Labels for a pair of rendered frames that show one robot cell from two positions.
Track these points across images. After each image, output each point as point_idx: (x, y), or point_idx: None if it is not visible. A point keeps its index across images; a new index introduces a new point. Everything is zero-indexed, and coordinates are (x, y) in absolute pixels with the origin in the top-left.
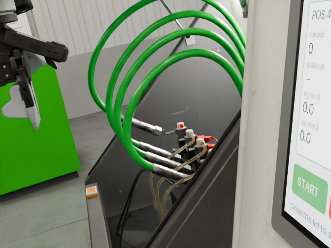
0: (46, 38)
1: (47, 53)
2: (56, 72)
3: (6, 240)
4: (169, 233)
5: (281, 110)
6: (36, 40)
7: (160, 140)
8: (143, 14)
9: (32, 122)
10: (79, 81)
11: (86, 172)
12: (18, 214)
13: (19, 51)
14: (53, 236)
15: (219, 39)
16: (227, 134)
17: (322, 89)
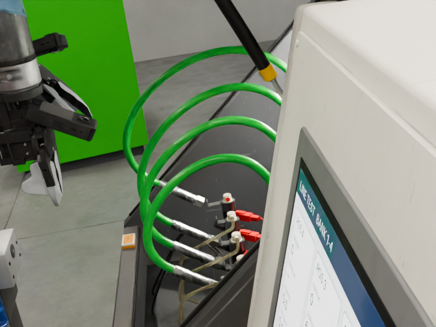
0: None
1: (72, 132)
2: None
3: (45, 231)
4: None
5: (275, 281)
6: (60, 118)
7: (217, 185)
8: None
9: (52, 200)
10: (161, 10)
11: (156, 148)
12: (63, 197)
13: (41, 129)
14: (102, 235)
15: (266, 131)
16: (246, 259)
17: (292, 296)
